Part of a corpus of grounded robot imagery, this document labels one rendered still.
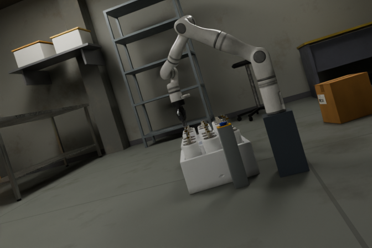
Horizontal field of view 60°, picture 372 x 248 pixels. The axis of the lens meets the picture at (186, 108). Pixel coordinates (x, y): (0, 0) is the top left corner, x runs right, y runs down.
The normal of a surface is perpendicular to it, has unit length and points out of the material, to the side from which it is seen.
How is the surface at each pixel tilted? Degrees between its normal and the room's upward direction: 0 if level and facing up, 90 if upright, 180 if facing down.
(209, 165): 90
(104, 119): 90
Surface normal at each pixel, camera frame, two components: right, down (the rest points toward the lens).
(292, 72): -0.19, 0.10
